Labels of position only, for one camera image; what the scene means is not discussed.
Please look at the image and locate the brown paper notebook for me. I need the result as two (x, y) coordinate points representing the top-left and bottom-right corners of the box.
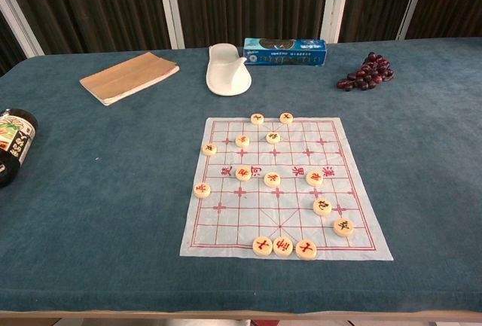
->
(79, 51), (181, 107)

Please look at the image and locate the white slipper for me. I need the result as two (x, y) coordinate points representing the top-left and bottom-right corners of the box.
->
(205, 42), (252, 97)

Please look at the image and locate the blue cookie box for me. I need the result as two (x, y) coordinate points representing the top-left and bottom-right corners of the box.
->
(243, 37), (328, 67)

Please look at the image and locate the blue felt table cover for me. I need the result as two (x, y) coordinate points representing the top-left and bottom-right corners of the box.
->
(0, 38), (482, 314)

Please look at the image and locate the white xiangqi board sheet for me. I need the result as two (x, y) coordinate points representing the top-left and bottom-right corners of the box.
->
(179, 116), (395, 261)

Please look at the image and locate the white partition post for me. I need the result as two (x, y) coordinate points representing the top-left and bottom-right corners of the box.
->
(155, 0), (186, 50)
(397, 0), (432, 41)
(319, 0), (353, 44)
(0, 0), (45, 58)

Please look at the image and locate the dark labelled bottle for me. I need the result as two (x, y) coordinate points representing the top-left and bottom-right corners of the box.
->
(0, 108), (39, 188)

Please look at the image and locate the dark red grape bunch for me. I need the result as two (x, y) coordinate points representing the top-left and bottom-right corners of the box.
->
(336, 51), (395, 92)

